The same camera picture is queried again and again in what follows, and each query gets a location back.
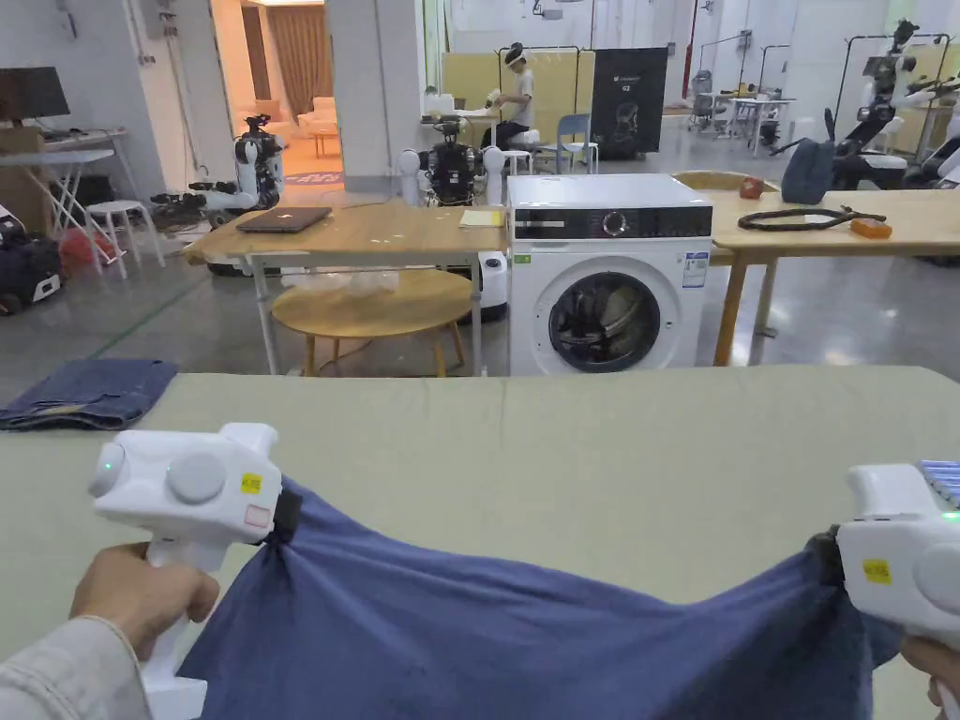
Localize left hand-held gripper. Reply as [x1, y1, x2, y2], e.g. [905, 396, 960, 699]
[88, 422, 305, 720]

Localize white washing machine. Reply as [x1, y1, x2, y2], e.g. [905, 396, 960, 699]
[505, 172, 714, 377]

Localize black bag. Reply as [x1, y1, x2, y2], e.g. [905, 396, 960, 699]
[0, 223, 66, 316]

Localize desk with black monitor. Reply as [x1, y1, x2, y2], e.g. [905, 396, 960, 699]
[0, 66, 130, 230]

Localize person's right hand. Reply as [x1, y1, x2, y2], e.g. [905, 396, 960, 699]
[899, 633, 960, 704]

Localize folded blue jeans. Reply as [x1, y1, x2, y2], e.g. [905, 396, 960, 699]
[0, 357, 181, 433]

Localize pale blue chair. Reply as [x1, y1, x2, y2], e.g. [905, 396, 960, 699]
[535, 112, 602, 176]

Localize wooden table with laptop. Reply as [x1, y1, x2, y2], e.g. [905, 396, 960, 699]
[183, 201, 513, 377]

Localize white round stool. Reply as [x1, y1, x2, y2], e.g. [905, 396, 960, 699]
[84, 200, 167, 281]

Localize tall white humanoid robot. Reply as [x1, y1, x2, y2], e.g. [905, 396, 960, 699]
[823, 18, 960, 193]

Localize small white robot base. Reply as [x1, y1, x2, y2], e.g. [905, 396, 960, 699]
[477, 250, 512, 325]

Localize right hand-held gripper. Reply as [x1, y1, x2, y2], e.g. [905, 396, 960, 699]
[813, 458, 960, 720]

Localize long wooden table with backpack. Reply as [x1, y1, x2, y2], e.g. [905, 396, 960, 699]
[669, 137, 960, 368]

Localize black standing banner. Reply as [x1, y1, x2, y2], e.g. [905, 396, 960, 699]
[590, 47, 669, 161]

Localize person's left hand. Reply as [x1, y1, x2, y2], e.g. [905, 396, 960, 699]
[69, 542, 221, 663]

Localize round low wooden table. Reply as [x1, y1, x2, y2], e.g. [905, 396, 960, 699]
[270, 269, 474, 379]

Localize dark blue shirt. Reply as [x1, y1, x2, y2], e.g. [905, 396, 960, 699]
[178, 478, 906, 720]

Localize black and white humanoid robot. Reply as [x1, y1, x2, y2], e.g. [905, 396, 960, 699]
[397, 118, 509, 209]

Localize bed with pale green sheet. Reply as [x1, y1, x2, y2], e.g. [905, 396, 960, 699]
[0, 365, 960, 720]

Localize person's left forearm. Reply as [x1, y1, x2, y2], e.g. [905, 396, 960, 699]
[0, 616, 152, 720]

